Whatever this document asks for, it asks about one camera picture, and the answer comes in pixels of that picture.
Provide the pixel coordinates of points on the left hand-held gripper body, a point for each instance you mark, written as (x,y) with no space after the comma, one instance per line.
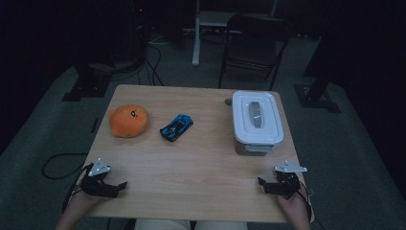
(95,187)

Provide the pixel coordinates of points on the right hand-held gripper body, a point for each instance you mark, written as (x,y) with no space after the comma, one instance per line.
(287,185)

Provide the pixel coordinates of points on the clear grey storage box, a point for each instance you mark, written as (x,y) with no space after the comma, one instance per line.
(253,149)

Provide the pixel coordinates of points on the orange plush toy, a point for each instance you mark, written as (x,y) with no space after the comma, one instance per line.
(129,121)

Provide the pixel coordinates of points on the white box lid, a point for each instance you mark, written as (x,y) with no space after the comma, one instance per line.
(257,116)

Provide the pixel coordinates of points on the blue toy car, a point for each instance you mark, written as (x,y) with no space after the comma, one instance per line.
(176,127)

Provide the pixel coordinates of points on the person's left hand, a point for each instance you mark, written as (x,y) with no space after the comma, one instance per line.
(83,202)

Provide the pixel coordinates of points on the person's right hand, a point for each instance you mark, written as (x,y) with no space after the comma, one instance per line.
(295,207)

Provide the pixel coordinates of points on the grey tape piece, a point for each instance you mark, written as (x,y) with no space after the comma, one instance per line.
(310,192)

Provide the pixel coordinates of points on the black strip on floor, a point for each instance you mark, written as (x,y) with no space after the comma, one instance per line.
(94,125)

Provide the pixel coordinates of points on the black folding chair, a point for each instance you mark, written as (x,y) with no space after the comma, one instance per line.
(255,48)

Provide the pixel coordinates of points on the dark equipment tower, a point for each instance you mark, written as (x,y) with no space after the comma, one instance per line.
(139,32)

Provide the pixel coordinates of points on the black stand with base plate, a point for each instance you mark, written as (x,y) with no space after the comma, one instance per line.
(87,84)
(316,96)

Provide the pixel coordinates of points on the white desk frame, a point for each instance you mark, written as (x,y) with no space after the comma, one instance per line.
(199,38)

